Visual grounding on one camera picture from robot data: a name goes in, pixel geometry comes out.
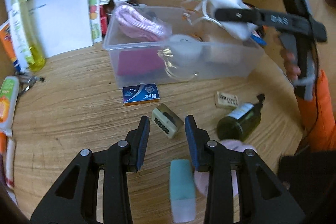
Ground white drawstring cloth pouch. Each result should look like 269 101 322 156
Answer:
181 0 258 41

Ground yellow-green spray bottle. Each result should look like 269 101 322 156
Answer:
10 0 46 72

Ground gold ribbon clear bag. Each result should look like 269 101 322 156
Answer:
157 48 199 82

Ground orange sleeve right forearm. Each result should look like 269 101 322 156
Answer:
296 71 335 152

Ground clear plastic storage bin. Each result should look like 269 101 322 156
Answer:
102 6 264 88

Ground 4B eraser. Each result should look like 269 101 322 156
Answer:
215 92 239 109

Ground white paper sheets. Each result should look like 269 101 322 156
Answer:
4 0 95 59

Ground blue Max blade box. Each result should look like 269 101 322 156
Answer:
122 84 160 106

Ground dark green pump bottle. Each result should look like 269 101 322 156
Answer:
217 93 265 141

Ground pink rope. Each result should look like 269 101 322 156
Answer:
114 3 173 42

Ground metal clips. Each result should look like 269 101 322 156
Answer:
15 72 45 96

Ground teal travel bottle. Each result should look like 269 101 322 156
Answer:
169 159 197 223

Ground orange sunscreen tube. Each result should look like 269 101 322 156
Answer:
0 20 21 73

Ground right hand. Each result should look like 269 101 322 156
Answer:
273 32 301 83

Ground pink round facial brush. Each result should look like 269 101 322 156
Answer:
193 139 257 198

